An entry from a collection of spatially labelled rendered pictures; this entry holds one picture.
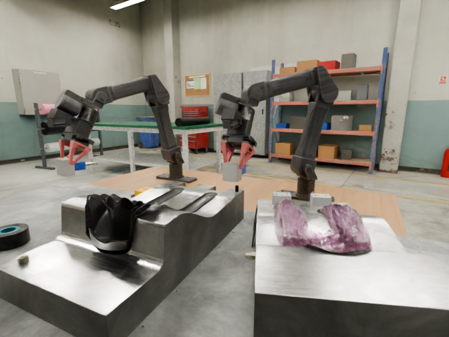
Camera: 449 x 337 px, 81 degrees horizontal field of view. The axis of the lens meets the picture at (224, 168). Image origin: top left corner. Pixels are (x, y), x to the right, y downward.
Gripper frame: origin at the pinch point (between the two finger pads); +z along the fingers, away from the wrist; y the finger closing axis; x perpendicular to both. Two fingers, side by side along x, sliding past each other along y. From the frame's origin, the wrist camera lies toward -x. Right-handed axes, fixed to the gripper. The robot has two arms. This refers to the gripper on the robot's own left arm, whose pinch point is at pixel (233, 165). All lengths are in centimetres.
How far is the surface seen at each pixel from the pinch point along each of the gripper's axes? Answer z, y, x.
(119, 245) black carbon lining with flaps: 26.7, 1.5, -36.9
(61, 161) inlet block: 11, -50, -22
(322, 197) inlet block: 5.2, 27.0, 4.4
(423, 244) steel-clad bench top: 12, 51, 9
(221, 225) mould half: 19.0, 7.5, -13.0
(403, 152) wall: -197, 88, 485
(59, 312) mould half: 37, 1, -43
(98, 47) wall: -363, -624, 280
